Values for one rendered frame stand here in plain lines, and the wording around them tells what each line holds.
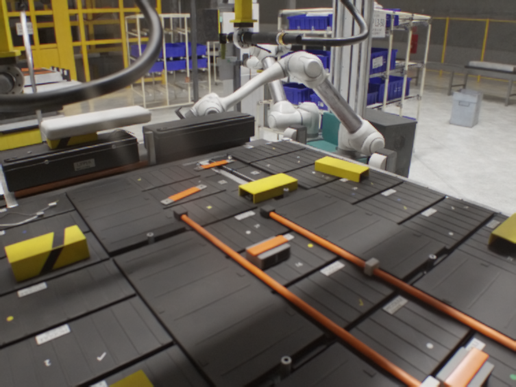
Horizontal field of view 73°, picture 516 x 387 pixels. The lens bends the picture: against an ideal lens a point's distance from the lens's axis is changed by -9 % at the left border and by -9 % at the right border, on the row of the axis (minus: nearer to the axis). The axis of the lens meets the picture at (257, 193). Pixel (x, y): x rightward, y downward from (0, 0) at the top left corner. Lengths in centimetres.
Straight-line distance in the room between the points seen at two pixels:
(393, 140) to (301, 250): 205
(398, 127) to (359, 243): 201
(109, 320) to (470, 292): 62
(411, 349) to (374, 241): 30
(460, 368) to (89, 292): 60
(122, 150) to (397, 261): 92
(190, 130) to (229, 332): 94
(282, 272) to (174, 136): 79
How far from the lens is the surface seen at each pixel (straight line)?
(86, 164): 128
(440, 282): 76
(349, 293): 69
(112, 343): 62
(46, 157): 125
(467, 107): 713
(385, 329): 64
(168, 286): 70
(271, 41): 141
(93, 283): 76
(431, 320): 68
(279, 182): 108
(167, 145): 137
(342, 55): 280
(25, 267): 81
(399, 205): 105
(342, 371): 56
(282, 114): 270
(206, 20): 370
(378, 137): 226
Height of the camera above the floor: 143
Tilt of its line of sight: 24 degrees down
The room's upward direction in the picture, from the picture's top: straight up
